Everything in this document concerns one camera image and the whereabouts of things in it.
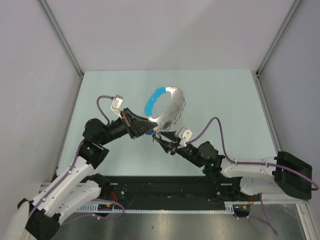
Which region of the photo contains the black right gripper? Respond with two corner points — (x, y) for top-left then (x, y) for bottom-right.
(154, 130), (204, 168)

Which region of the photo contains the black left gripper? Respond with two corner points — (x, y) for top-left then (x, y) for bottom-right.
(99, 107), (157, 146)

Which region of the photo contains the blue key tag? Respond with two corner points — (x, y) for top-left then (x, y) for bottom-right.
(145, 130), (154, 136)

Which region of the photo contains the large metal keyring blue handle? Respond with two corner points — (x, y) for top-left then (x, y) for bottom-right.
(144, 86), (186, 133)

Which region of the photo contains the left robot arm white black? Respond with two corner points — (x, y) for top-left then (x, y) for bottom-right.
(19, 108), (158, 240)

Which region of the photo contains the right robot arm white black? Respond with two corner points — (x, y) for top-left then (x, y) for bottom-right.
(152, 130), (313, 201)

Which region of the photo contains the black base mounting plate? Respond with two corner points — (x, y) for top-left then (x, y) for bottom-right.
(51, 174), (262, 211)

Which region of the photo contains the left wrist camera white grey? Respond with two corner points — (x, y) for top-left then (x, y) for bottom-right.
(110, 95), (123, 117)

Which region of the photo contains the grey slotted cable duct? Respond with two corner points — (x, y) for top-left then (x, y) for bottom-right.
(74, 201), (237, 216)

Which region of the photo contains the left aluminium frame post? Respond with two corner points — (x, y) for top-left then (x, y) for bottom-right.
(37, 0), (84, 79)

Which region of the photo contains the aluminium frame post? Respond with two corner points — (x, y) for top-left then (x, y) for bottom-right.
(37, 0), (84, 79)
(255, 0), (304, 78)

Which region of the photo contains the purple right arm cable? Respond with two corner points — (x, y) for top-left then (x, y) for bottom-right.
(186, 116), (320, 236)

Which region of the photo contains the right aluminium frame post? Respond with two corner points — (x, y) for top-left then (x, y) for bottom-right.
(255, 0), (304, 78)

